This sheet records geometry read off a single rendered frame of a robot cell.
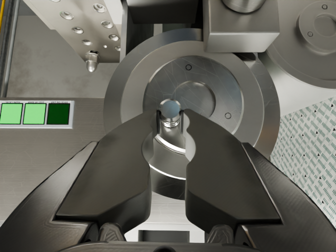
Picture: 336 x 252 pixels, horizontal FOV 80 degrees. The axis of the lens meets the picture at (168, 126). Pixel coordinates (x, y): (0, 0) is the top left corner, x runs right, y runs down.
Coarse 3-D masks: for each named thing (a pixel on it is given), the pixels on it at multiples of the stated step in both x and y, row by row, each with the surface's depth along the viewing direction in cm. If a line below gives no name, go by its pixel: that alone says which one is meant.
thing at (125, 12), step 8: (128, 8) 19; (128, 16) 19; (128, 24) 19; (136, 24) 24; (144, 24) 30; (128, 32) 19; (136, 32) 24; (144, 32) 30; (152, 32) 42; (128, 40) 20; (136, 40) 24; (144, 40) 30; (120, 48) 18; (128, 48) 20; (120, 56) 18
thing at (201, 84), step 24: (168, 72) 15; (192, 72) 15; (216, 72) 15; (144, 96) 15; (168, 96) 15; (192, 96) 15; (216, 96) 15; (240, 96) 15; (216, 120) 15; (240, 120) 15; (168, 144) 14
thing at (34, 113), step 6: (30, 108) 51; (36, 108) 51; (42, 108) 51; (24, 114) 50; (30, 114) 50; (36, 114) 50; (42, 114) 50; (24, 120) 50; (30, 120) 50; (36, 120) 50; (42, 120) 50
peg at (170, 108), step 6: (162, 102) 12; (168, 102) 12; (174, 102) 12; (162, 108) 12; (168, 108) 12; (174, 108) 12; (180, 108) 12; (162, 114) 12; (168, 114) 12; (174, 114) 12; (180, 114) 12; (162, 120) 13; (168, 120) 12; (174, 120) 12; (168, 126) 14; (174, 126) 14
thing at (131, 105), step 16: (160, 48) 17; (176, 48) 17; (192, 48) 17; (144, 64) 17; (160, 64) 17; (224, 64) 17; (240, 64) 17; (128, 80) 17; (144, 80) 17; (240, 80) 16; (256, 80) 16; (128, 96) 16; (256, 96) 16; (128, 112) 16; (256, 112) 16; (240, 128) 16; (256, 128) 16; (160, 144) 16; (160, 160) 15; (176, 160) 15; (176, 176) 15
